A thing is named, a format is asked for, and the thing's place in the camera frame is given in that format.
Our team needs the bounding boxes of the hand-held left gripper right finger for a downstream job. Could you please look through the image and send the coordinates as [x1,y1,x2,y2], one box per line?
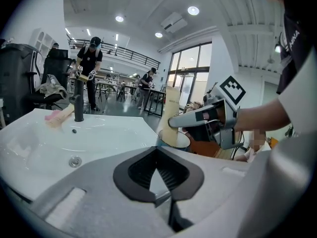
[156,146,252,238]

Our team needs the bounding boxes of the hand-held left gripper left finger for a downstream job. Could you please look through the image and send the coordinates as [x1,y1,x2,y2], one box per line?
[29,146,177,238]

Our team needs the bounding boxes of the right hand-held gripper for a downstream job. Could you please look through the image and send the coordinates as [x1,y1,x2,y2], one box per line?
[168,75,247,150]

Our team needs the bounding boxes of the person's right forearm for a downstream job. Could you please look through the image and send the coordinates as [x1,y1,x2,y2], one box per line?
[234,98,296,134]

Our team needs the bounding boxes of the metal sink drain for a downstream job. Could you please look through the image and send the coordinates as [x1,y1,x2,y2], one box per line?
[68,155,83,169]

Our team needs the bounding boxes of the glass door front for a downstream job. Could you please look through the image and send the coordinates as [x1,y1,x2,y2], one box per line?
[167,42,213,110]

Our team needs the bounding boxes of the black high table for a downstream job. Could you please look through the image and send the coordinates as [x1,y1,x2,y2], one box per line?
[144,88,167,118]

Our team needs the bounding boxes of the white sink on grey stand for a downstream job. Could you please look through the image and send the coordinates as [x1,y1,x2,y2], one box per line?
[0,107,160,203]

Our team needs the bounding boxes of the pink sponge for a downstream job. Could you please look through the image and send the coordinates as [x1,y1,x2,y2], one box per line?
[44,110,62,121]

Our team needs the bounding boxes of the black sink faucet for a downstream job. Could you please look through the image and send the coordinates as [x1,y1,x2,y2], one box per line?
[68,79,85,122]

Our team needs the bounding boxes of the ceiling air conditioner unit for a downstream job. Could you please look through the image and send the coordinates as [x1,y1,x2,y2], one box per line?
[160,11,188,34]

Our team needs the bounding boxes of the black balcony railing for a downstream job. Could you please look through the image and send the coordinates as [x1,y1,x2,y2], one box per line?
[67,38,161,69]

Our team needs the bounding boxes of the beige clothes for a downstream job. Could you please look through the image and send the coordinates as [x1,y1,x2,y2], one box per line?
[39,74,68,100]

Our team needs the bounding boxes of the person's shirt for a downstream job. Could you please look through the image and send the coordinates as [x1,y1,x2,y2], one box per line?
[275,0,317,136]

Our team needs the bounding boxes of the black office chair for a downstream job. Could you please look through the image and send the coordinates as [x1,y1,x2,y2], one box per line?
[24,49,73,111]

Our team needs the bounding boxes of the black cabinet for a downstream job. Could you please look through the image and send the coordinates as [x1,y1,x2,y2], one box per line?
[0,43,43,125]

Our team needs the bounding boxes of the white shelf cabinet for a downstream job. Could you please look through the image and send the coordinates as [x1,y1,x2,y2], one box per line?
[29,28,57,57]

